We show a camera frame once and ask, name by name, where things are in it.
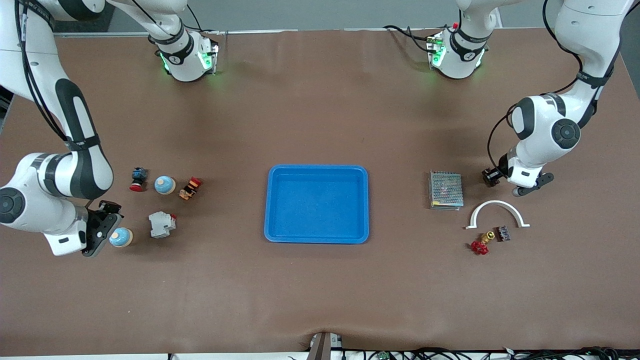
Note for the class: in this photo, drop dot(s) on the blue bell with wooden base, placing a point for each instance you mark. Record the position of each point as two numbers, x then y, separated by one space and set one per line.
121 238
164 185

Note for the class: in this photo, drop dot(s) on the dark electrolytic capacitor block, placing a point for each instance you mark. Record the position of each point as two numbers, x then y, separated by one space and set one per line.
503 233

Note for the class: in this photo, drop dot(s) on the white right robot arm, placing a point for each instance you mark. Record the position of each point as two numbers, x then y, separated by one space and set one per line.
75 170

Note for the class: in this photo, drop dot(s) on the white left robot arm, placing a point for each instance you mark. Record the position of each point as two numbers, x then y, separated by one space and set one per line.
550 130

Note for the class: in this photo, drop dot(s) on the blue plastic tray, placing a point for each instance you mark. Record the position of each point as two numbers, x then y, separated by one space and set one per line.
317 205

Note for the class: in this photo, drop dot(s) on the white curved pipe clamp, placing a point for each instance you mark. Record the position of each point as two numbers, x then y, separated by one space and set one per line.
496 202

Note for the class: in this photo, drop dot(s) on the red push button blue body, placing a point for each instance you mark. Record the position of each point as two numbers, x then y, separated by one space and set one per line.
138 179

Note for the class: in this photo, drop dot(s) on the metal mesh power supply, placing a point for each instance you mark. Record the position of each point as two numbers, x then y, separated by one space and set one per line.
445 190

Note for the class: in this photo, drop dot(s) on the white circuit breaker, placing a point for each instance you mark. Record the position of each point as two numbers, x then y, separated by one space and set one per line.
161 224

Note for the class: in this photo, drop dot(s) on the brass valve red handwheel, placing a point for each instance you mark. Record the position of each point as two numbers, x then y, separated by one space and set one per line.
480 247

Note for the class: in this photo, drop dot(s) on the small green circuit board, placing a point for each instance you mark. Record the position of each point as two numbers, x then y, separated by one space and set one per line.
383 355

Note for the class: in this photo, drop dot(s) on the red yellow emergency switch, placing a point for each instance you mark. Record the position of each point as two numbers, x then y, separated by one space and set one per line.
190 188

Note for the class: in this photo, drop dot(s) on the grey camera stand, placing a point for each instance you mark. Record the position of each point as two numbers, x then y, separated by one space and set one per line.
322 346

